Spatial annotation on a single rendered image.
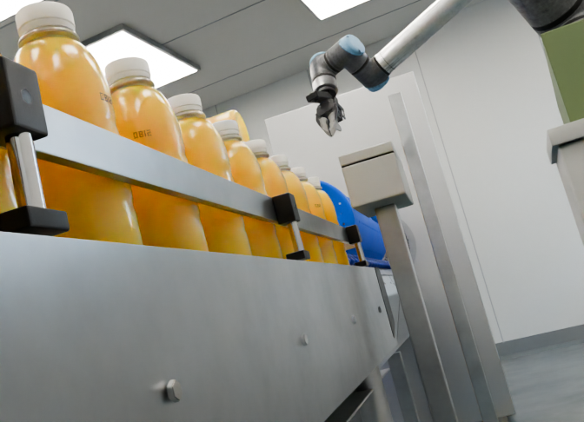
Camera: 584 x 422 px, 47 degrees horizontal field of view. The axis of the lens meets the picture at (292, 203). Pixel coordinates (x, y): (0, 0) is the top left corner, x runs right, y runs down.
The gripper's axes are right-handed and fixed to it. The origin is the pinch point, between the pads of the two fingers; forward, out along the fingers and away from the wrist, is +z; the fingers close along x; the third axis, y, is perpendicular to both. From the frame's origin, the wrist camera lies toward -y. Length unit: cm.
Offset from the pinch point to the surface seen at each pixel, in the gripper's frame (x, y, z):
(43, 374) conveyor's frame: -58, -146, 136
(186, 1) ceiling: 150, 96, -276
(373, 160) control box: -43, -72, 75
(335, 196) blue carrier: -5.6, -15.4, 37.4
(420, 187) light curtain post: -1, 76, -15
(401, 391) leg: 19, 62, 73
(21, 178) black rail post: -57, -148, 127
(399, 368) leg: 17, 59, 66
